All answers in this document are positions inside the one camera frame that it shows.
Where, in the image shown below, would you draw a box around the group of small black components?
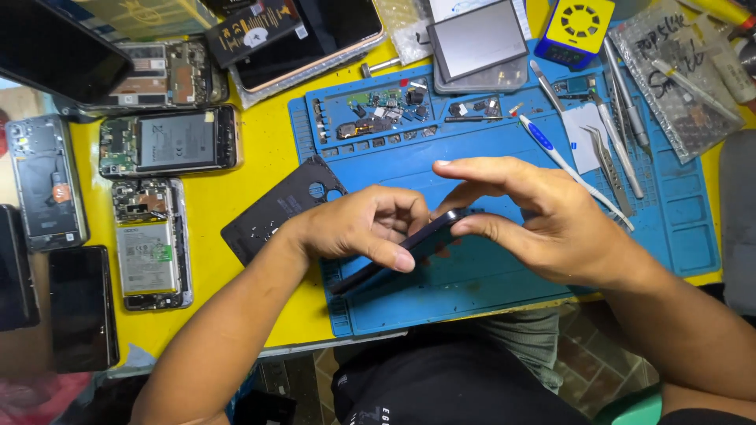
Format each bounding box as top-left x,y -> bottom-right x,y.
448,97 -> 504,118

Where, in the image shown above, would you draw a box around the yellow and blue fan device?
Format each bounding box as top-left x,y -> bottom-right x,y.
534,0 -> 616,71

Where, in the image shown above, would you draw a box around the dark blue smartphone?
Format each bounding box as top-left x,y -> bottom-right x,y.
328,208 -> 470,296

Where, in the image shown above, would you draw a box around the white glue tube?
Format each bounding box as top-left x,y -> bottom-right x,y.
704,40 -> 756,106

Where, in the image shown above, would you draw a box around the straight steel tweezers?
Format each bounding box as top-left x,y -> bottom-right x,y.
592,93 -> 646,200

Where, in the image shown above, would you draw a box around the clear plastic bag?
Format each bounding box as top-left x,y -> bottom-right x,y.
372,0 -> 437,49

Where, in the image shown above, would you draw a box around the person's left hand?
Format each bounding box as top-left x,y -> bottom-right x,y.
282,184 -> 432,275

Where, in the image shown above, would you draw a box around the thin black screwdriver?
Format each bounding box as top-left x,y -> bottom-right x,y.
443,115 -> 516,124

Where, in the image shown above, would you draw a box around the silver precision screwdriver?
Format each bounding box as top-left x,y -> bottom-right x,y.
602,37 -> 654,158

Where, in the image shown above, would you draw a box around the grey open phone frame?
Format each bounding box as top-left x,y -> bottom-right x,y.
5,113 -> 90,253

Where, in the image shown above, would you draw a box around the white paper slip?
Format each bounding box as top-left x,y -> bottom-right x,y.
560,103 -> 610,176

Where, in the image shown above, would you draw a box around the green plastic stool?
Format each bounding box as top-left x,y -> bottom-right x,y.
592,382 -> 663,425

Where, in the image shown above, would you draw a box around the person's right hand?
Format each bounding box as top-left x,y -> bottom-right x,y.
433,156 -> 636,290

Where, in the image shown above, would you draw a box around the grey display module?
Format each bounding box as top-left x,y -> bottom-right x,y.
426,0 -> 530,84

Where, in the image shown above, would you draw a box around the pink plastic bag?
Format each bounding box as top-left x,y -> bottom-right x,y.
0,371 -> 92,425

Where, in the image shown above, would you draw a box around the heap of small phone parts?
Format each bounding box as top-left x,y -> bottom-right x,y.
312,81 -> 439,144

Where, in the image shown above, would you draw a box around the small metal cylinder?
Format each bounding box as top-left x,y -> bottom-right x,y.
359,57 -> 404,79

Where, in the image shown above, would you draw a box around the open phone with white battery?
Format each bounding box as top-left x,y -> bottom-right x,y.
111,177 -> 195,312

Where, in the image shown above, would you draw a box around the curved steel tweezers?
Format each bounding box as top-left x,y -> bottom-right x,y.
584,124 -> 634,217

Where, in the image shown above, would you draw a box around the phone with rose gold edge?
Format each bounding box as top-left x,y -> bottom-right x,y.
229,0 -> 388,96

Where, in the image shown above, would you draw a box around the open phone with exposed boards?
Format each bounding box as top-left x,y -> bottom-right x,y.
89,39 -> 230,113

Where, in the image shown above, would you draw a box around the blue silicone repair mat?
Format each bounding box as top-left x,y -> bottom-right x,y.
287,38 -> 723,338

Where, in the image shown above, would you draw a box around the black smartphone with dark screen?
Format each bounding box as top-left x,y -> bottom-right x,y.
48,245 -> 120,374

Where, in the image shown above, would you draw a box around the large black tablet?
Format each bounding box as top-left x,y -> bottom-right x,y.
0,0 -> 135,108

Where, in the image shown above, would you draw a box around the person's grey shirt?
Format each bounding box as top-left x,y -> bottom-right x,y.
469,307 -> 563,394

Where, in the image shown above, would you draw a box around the white pen tool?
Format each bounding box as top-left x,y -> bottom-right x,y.
650,58 -> 743,123

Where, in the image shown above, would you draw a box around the white and blue toothbrush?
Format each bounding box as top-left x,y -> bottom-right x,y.
518,113 -> 636,233

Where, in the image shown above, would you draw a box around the black phone battery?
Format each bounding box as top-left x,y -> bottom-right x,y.
204,0 -> 307,69

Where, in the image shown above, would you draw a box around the open phone with black battery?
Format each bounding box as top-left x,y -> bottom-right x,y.
98,104 -> 243,178

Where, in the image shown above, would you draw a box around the flat metal spudger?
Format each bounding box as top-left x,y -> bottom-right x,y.
529,59 -> 568,116

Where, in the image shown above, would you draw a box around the black phone back cover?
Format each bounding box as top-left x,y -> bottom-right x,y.
220,155 -> 349,268

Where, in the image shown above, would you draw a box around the bubble bag with black writing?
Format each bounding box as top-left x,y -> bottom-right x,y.
608,5 -> 746,165

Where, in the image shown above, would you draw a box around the black phone with rounded edge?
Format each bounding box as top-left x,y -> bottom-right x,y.
0,203 -> 40,332

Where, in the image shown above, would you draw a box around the person's black shorts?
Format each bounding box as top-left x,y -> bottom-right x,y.
330,327 -> 593,425

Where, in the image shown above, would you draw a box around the greenish cardboard box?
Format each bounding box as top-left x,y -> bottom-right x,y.
41,0 -> 221,42

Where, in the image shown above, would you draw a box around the clear plastic parts box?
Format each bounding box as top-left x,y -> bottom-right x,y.
434,55 -> 530,96

